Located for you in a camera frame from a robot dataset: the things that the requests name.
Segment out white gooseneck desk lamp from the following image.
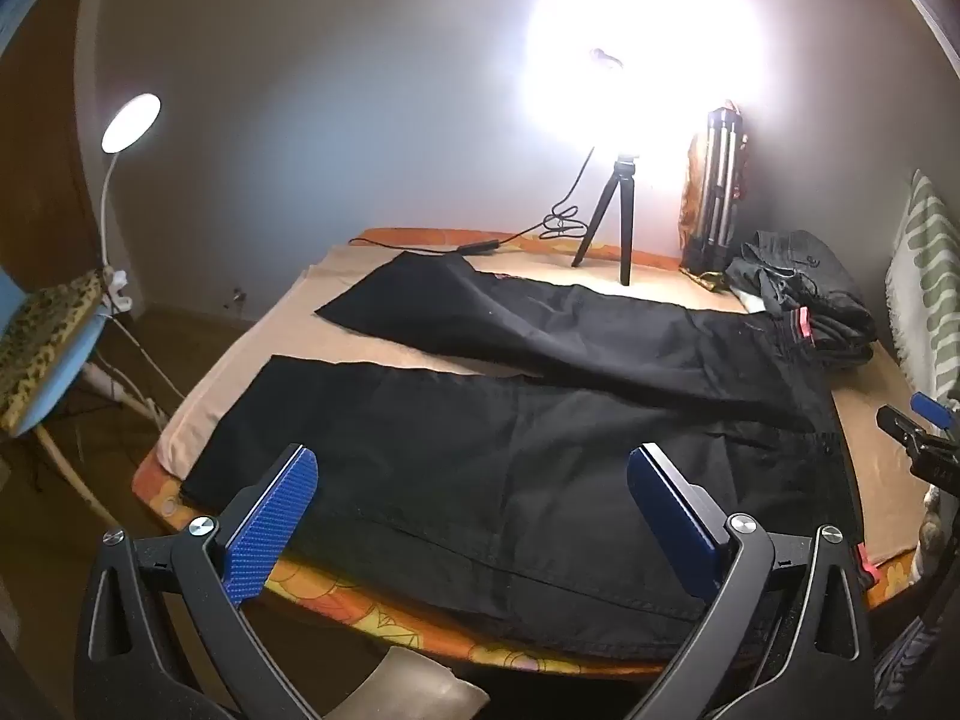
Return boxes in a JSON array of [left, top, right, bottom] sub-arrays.
[[99, 92, 162, 312]]

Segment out black pants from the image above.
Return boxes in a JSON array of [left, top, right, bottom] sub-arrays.
[[180, 251, 863, 661]]

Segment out pile of dark clothes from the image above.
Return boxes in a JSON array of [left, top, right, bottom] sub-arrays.
[[724, 229, 878, 368]]

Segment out folded silver tripod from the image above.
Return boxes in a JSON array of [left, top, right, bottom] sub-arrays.
[[686, 109, 747, 275]]

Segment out light blue chair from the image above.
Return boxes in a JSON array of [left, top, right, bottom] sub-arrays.
[[0, 266, 173, 533]]

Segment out bright ring light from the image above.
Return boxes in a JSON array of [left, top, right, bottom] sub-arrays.
[[525, 0, 766, 166]]

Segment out pale beige object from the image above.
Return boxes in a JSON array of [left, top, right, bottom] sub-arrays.
[[330, 645, 492, 720]]

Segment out leopard print cushion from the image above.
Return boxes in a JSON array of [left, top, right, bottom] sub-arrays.
[[0, 270, 106, 432]]

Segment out wooden door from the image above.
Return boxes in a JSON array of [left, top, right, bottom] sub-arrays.
[[0, 0, 98, 286]]

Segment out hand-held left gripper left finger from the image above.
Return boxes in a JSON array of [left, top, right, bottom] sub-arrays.
[[73, 444, 320, 720]]

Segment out beige blanket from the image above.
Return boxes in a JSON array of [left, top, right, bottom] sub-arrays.
[[154, 244, 931, 563]]

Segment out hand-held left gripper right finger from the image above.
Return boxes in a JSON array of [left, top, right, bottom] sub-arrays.
[[626, 444, 875, 720]]

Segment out green and white towel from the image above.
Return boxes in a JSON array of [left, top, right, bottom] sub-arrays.
[[885, 169, 960, 406]]

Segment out person's zebra print clothing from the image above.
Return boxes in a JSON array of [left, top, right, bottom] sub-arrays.
[[874, 600, 960, 720]]

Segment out bed with orange floral sheet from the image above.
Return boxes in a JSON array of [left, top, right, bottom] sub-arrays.
[[131, 227, 938, 680]]

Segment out black power cable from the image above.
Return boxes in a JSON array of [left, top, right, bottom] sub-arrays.
[[349, 146, 597, 256]]

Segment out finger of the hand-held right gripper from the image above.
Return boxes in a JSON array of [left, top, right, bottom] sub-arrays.
[[910, 392, 960, 432], [876, 405, 960, 481]]

